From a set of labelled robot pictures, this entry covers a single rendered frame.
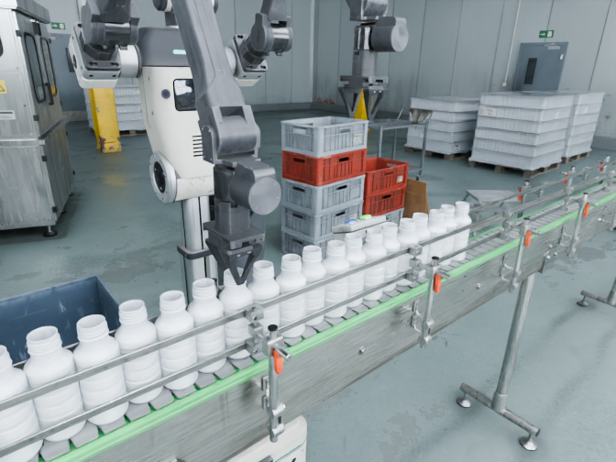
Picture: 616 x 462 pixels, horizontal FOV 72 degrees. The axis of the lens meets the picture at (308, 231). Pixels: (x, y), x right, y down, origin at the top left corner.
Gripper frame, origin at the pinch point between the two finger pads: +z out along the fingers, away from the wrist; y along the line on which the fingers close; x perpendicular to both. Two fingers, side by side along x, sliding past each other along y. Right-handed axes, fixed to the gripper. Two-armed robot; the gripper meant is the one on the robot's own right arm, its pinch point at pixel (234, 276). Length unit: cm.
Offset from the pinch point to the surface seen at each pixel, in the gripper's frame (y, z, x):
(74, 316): -59, 32, -18
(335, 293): 3.5, 9.4, 22.0
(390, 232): 1.5, 0.4, 40.2
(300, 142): -190, 20, 166
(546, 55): -387, -69, 1016
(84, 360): 3.1, 4.0, -25.7
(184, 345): 4.0, 7.1, -11.7
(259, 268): -1.3, 0.8, 6.2
